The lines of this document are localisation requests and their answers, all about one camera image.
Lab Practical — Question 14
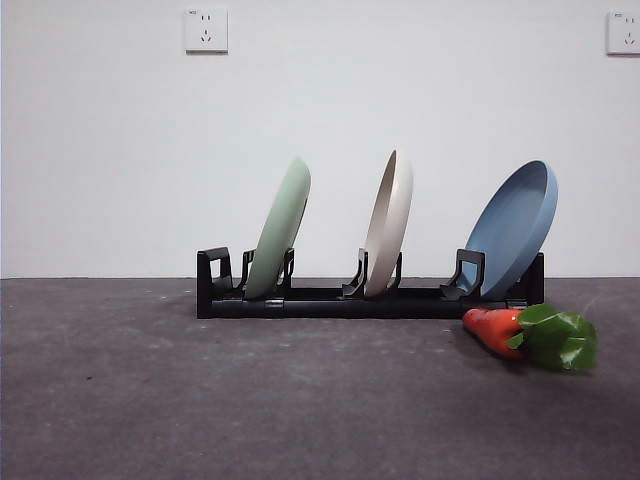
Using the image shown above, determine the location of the green plate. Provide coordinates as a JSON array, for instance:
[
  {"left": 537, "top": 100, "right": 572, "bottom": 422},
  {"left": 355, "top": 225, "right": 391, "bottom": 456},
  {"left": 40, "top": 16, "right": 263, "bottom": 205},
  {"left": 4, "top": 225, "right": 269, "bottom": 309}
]
[{"left": 244, "top": 156, "right": 312, "bottom": 300}]

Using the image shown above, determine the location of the orange carrot with green leaves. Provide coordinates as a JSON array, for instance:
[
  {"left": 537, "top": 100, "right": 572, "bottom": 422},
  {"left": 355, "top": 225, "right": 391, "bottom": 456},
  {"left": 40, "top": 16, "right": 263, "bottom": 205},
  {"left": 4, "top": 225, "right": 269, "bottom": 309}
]
[{"left": 461, "top": 302, "right": 599, "bottom": 373}]

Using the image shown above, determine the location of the beige plate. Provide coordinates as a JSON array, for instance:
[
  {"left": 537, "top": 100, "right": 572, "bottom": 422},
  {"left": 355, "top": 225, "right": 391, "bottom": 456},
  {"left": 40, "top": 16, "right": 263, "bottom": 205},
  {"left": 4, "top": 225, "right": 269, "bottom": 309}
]
[{"left": 363, "top": 148, "right": 415, "bottom": 297}]

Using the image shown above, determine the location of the black plate rack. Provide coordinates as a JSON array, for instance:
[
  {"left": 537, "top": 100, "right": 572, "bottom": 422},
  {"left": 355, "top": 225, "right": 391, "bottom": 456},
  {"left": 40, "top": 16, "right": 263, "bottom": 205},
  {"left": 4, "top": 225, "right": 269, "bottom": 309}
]
[{"left": 195, "top": 246, "right": 546, "bottom": 321}]

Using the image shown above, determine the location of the blue plate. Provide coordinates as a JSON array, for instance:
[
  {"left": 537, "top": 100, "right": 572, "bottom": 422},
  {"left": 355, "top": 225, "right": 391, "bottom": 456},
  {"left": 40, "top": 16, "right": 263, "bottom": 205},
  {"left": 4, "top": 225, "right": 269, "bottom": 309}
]
[{"left": 463, "top": 159, "right": 559, "bottom": 299}]

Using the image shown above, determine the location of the white wall socket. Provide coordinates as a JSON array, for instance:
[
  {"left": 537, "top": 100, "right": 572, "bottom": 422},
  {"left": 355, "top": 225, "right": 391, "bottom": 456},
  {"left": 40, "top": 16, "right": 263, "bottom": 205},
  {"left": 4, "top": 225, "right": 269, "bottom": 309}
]
[
  {"left": 605, "top": 10, "right": 640, "bottom": 56},
  {"left": 183, "top": 6, "right": 230, "bottom": 55}
]

